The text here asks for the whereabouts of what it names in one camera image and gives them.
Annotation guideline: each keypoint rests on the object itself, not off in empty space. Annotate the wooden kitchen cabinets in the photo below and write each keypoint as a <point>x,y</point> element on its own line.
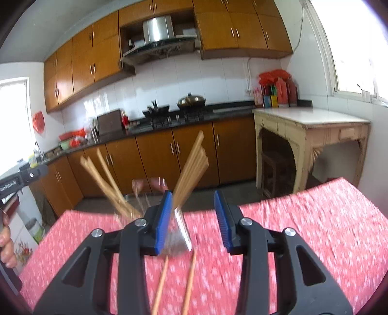
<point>233,151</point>
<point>218,30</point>

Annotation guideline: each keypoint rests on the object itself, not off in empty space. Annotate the metal mesh utensil holder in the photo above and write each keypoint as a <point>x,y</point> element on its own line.
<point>178,236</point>

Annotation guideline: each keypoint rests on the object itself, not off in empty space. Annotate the large sliding window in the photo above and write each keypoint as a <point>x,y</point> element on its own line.
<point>357,45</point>

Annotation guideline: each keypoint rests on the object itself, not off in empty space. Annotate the dark red sauce bottle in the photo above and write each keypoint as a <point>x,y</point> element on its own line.
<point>292,92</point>

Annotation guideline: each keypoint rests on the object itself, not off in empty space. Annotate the dark brown cutting board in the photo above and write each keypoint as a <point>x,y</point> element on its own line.
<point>109,122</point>

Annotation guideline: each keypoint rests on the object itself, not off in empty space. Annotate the wok with metal lid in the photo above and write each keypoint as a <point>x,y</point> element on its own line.
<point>191,101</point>

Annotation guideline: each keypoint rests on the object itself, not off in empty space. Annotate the bunch of wooden chopsticks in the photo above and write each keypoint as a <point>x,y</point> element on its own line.
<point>192,169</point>

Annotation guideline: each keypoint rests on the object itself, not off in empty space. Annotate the person's left hand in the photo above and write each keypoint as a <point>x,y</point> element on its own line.
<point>6,248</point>

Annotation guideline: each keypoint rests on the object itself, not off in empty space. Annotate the steel faucet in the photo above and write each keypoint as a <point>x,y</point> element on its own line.
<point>38,150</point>

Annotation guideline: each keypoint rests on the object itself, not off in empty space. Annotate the red oil bottle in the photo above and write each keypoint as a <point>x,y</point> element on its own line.
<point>282,92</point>

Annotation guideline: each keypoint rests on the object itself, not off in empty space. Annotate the steel range hood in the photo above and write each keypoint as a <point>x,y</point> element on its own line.
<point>157,28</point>

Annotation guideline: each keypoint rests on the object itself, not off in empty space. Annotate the black gas stove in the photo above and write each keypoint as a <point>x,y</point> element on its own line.
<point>182,118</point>

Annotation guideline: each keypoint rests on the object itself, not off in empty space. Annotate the yellow detergent bottle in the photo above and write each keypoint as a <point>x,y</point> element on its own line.
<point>32,161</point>

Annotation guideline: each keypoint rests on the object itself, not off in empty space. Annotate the white canister with green label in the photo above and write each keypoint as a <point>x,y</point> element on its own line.
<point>35,231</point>

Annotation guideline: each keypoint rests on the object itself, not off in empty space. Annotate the colourful seasoning boxes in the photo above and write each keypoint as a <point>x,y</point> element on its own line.
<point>270,98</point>

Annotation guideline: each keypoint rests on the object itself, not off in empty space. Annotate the white floral appliance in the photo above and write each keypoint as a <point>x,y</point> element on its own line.
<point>25,257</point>

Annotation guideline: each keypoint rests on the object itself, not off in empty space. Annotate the red wall decoration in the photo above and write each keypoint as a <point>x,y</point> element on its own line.
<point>38,122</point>

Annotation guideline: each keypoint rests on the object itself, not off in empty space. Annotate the small kitchen window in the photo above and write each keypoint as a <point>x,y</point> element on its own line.
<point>12,121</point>

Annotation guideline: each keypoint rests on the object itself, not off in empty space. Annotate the brown wooden chopstick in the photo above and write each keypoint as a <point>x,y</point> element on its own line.
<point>189,281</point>
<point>160,281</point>

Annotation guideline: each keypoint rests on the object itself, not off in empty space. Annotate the red basin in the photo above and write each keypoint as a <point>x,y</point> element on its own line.
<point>66,136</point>

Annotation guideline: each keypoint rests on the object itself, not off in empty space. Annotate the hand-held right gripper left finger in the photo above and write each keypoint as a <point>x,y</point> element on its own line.
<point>163,221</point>

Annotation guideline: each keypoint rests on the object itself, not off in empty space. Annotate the crumpled red plastic bag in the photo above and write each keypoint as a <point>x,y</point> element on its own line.
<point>79,137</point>

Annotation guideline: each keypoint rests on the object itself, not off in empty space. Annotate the small red bottle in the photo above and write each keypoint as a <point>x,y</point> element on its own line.
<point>125,119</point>

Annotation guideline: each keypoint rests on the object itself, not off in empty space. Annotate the pink packet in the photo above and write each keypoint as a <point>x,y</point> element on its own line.
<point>258,97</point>

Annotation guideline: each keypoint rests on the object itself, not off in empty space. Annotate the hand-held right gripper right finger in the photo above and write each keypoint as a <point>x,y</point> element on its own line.
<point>221,221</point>

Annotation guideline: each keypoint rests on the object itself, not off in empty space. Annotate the white-topped wooden side table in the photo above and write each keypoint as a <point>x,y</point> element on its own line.
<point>303,116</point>

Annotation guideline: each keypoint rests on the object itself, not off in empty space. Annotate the wooden lower kitchen cabinets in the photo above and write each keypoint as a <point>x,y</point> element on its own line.
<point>233,151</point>

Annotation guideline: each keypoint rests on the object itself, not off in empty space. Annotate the wooden stool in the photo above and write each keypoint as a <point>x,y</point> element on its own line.
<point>272,169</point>

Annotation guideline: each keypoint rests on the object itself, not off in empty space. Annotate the green basin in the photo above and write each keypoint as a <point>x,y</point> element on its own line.
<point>66,146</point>

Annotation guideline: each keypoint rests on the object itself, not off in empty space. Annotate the black stone countertop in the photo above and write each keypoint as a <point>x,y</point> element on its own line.
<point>230,106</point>

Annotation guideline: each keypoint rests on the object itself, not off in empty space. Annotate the wooden upper kitchen cabinets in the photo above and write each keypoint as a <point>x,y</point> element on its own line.
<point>218,30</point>

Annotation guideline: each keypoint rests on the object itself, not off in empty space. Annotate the red floral tablecloth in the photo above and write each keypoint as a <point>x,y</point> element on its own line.
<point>288,206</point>

